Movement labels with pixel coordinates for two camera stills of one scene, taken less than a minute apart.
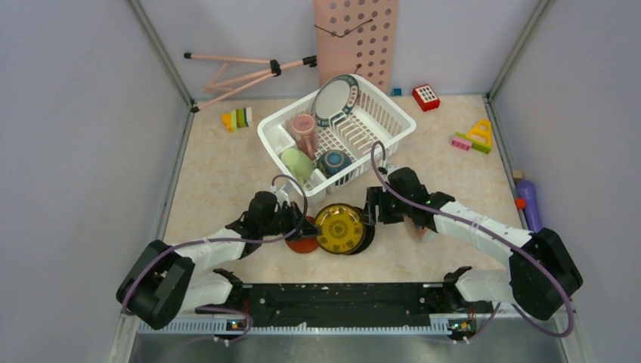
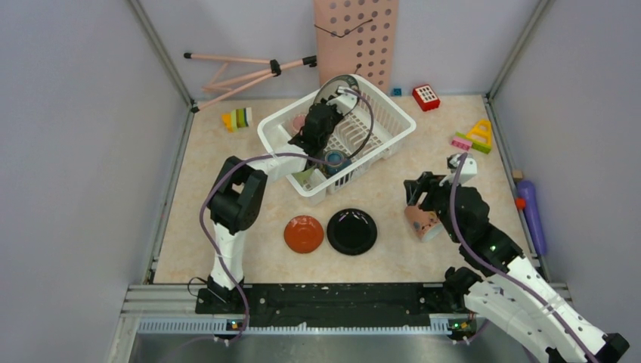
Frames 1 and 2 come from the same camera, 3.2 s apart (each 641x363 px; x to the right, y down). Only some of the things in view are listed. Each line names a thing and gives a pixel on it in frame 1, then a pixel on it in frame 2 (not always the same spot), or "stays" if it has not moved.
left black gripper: x=298 y=222 → x=338 y=114
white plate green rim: x=336 y=94 stays
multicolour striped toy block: x=238 y=118 stays
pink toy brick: x=461 y=143 stays
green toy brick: x=475 y=144 stays
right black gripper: x=377 y=195 → x=427 y=182
